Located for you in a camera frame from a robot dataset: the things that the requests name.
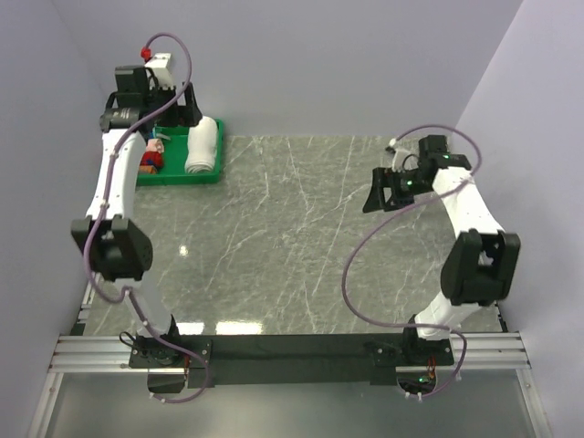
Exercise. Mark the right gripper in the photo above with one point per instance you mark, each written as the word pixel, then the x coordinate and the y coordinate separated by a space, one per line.
pixel 382 178

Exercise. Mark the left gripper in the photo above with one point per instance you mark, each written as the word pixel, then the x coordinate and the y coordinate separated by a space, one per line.
pixel 184 116

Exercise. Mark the white towel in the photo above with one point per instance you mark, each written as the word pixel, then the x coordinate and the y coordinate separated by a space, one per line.
pixel 201 146

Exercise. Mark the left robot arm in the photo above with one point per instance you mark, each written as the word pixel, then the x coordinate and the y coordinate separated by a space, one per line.
pixel 149 122

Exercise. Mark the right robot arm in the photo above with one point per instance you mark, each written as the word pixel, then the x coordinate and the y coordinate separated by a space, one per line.
pixel 480 267

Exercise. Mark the pink rolled towel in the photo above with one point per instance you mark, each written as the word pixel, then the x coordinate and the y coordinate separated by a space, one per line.
pixel 155 145

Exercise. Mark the red blue rolled towel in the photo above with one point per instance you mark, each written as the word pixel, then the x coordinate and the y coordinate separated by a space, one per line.
pixel 152 158

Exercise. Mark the green plastic tray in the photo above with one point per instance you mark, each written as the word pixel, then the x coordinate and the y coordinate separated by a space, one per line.
pixel 175 156

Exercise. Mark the orange rolled towel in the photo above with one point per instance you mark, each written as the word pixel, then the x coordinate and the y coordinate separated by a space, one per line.
pixel 147 170

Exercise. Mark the black base bar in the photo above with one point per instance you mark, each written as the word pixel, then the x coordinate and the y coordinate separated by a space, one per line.
pixel 283 359

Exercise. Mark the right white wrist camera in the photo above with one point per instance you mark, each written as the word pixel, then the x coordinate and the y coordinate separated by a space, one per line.
pixel 399 156

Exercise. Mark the aluminium rail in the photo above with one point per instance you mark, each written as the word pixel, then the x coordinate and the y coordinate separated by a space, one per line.
pixel 85 354

